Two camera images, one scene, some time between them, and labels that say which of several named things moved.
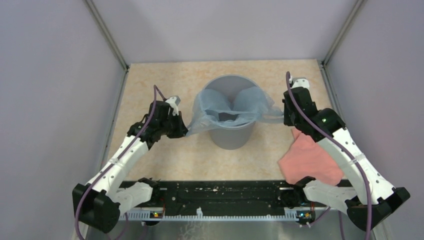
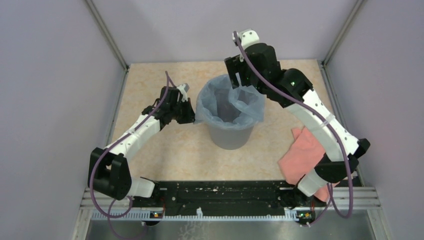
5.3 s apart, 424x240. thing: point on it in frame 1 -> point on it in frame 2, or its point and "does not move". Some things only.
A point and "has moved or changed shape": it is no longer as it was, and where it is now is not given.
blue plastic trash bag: (211, 109) has moved or changed shape
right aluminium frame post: (351, 20) does not move
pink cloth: (305, 157) does not move
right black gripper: (287, 120) -> (235, 65)
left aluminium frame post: (99, 20) does not move
